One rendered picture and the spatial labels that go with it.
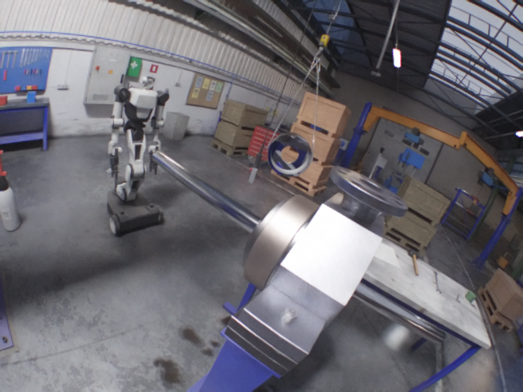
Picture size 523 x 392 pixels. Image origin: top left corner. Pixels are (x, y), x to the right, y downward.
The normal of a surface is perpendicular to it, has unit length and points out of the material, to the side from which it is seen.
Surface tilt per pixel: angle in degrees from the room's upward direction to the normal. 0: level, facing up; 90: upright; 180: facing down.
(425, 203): 90
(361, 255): 45
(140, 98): 90
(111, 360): 0
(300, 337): 0
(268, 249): 68
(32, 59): 90
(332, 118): 90
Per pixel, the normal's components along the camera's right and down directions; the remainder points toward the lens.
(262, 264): -0.49, 0.07
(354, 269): -0.15, -0.49
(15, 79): 0.77, 0.47
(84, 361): 0.32, -0.87
